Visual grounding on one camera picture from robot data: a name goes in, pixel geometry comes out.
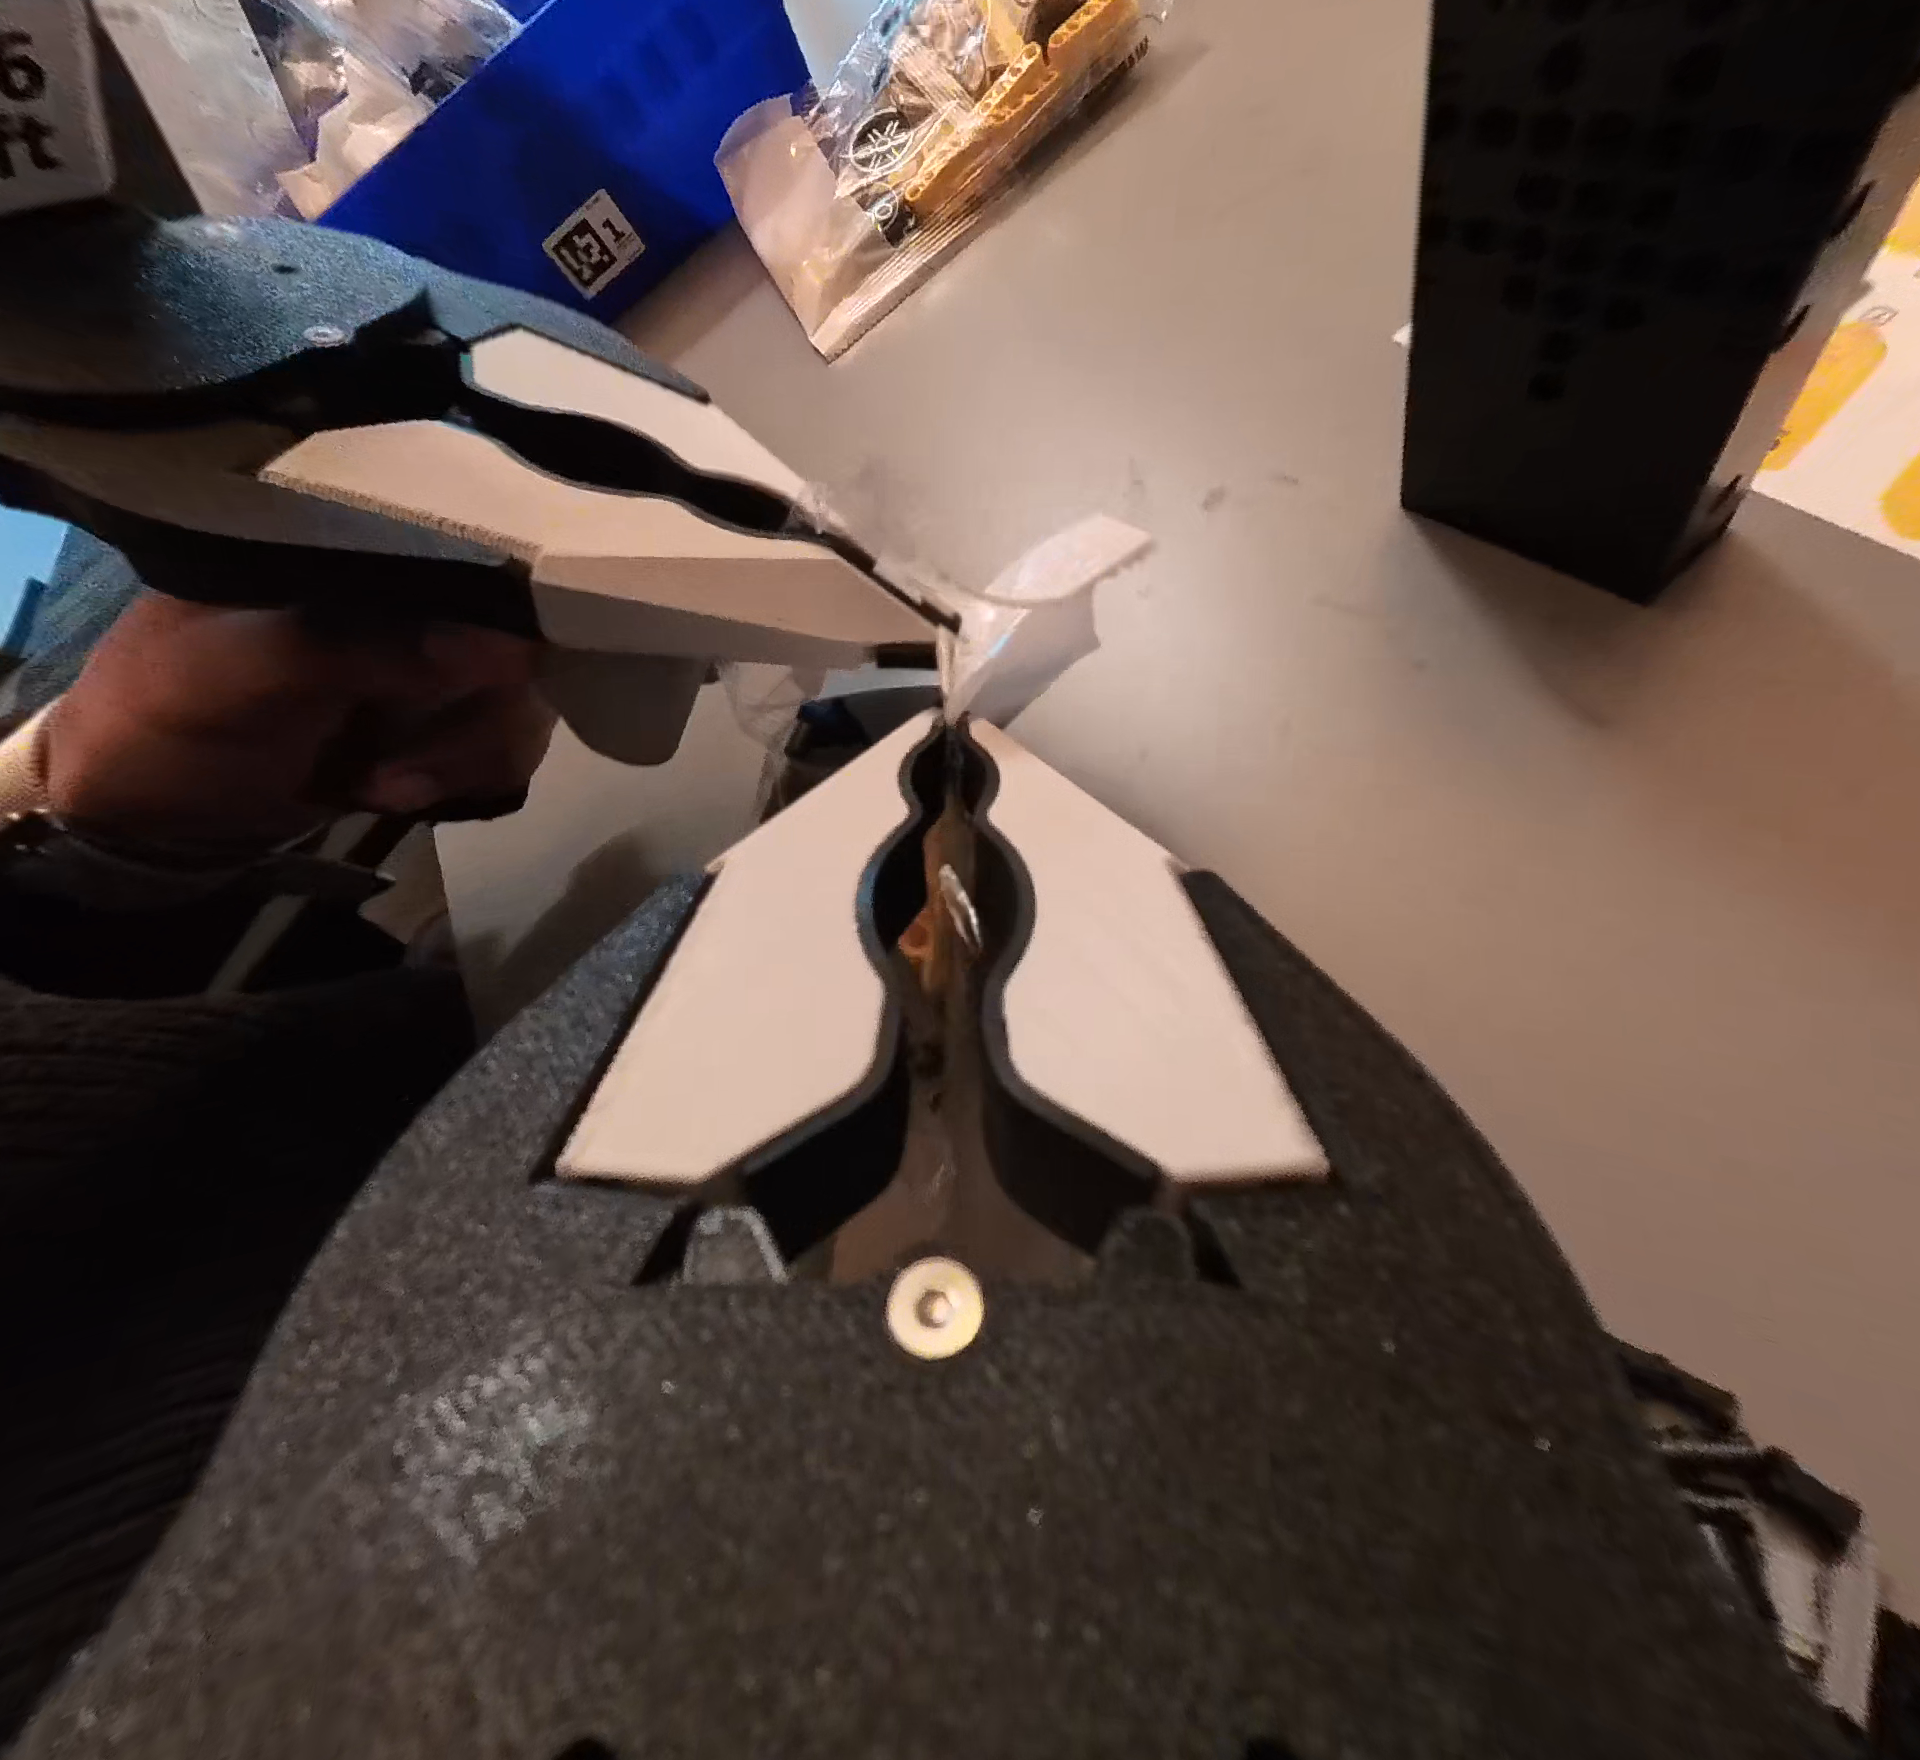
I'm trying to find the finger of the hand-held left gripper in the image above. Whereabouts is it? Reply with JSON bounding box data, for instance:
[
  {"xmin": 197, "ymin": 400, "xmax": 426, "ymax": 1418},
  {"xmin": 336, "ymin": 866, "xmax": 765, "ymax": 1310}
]
[
  {"xmin": 458, "ymin": 325, "xmax": 824, "ymax": 539},
  {"xmin": 259, "ymin": 418, "xmax": 965, "ymax": 673}
]

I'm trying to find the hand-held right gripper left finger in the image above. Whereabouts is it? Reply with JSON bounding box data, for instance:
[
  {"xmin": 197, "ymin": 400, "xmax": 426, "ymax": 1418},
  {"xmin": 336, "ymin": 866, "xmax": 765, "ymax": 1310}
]
[{"xmin": 554, "ymin": 714, "xmax": 953, "ymax": 1258}]

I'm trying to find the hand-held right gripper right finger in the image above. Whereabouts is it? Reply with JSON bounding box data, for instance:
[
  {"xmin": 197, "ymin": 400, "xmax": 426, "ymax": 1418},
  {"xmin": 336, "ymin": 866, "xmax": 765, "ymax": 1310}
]
[{"xmin": 958, "ymin": 714, "xmax": 1333, "ymax": 1258}]

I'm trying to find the small clear parts bag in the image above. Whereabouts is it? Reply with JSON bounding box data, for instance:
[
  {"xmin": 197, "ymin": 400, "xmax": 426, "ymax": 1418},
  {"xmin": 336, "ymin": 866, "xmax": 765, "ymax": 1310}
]
[{"xmin": 720, "ymin": 486, "xmax": 1157, "ymax": 1283}]

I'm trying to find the pile of black red pins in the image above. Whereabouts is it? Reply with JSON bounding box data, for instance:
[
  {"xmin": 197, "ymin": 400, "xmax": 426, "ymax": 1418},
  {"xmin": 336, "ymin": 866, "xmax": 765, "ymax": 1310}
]
[{"xmin": 1611, "ymin": 1341, "xmax": 1890, "ymax": 1736}]

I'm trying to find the person's left hand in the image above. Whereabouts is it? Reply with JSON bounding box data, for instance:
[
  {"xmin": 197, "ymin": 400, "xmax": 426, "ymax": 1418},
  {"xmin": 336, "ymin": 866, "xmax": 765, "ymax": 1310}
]
[{"xmin": 42, "ymin": 586, "xmax": 560, "ymax": 850}]

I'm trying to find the blue plastic bin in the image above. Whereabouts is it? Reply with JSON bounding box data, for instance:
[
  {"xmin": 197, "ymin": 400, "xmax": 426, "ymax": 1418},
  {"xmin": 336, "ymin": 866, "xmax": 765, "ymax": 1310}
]
[{"xmin": 322, "ymin": 0, "xmax": 814, "ymax": 325}]

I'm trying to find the crumpled clear parts bag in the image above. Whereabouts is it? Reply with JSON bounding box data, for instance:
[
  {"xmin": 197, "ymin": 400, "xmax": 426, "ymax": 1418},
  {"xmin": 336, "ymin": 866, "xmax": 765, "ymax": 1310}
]
[{"xmin": 75, "ymin": 0, "xmax": 530, "ymax": 223}]

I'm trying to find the clear bag of yellow beams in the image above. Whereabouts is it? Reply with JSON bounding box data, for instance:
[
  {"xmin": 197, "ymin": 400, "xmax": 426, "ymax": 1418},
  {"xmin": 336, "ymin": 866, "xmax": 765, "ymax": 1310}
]
[{"xmin": 718, "ymin": 0, "xmax": 1181, "ymax": 365}]

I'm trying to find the silver wristwatch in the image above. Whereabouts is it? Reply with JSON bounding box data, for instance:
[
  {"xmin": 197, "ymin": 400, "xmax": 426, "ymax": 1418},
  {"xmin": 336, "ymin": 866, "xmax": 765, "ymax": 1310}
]
[{"xmin": 0, "ymin": 807, "xmax": 400, "ymax": 997}]

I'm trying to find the yellow sticker sheet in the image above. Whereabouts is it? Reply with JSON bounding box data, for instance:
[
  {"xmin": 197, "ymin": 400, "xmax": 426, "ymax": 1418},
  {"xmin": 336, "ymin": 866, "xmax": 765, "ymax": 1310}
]
[{"xmin": 1755, "ymin": 177, "xmax": 1920, "ymax": 547}]

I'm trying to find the black perforated block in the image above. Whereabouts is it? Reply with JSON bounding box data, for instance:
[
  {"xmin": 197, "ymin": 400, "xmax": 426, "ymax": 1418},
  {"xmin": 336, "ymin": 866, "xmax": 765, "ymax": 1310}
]
[{"xmin": 1400, "ymin": 0, "xmax": 1920, "ymax": 607}]

